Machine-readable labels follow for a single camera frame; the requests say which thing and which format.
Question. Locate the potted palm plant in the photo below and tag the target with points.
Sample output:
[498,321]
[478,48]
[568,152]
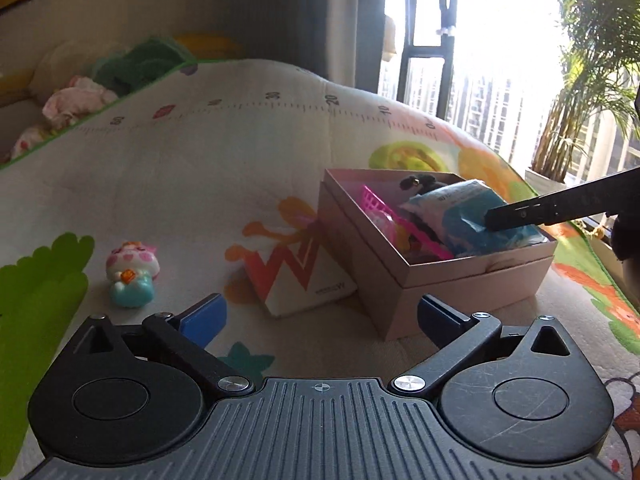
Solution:
[592,129]

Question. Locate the colourful play mat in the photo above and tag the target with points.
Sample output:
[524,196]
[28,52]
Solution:
[211,162]

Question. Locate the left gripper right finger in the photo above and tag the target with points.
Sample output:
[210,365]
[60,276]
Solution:
[461,341]

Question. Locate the beige pillow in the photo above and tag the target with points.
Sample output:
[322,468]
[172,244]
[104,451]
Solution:
[71,58]

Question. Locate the pink patterned cloth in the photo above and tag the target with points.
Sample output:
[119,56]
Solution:
[81,97]

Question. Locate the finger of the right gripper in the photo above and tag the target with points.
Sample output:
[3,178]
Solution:
[611,195]

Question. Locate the pink blue mushroom toy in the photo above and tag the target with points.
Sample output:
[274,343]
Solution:
[131,270]

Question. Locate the white red paper box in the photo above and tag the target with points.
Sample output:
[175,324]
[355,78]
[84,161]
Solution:
[292,277]

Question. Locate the blue tissue pack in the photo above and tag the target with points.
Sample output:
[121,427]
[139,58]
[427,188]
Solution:
[456,214]

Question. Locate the pink cardboard box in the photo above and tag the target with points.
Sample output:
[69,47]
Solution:
[390,286]

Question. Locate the green towel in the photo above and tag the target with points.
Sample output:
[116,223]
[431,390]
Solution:
[128,71]

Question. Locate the black plush toy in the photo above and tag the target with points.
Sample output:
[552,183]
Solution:
[421,183]

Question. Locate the pink plastic basket scoop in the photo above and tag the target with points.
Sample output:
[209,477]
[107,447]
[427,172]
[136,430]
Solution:
[403,234]

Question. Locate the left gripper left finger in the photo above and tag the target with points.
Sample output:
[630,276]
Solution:
[180,341]

